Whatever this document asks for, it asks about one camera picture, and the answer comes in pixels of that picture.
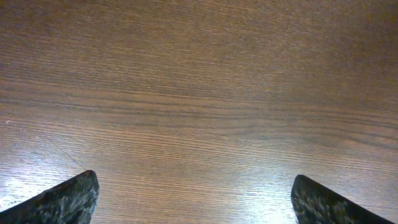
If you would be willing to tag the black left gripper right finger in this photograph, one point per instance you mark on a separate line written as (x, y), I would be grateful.
(314, 203)

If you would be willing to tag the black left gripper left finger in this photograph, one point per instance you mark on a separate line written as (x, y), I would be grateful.
(72, 202)

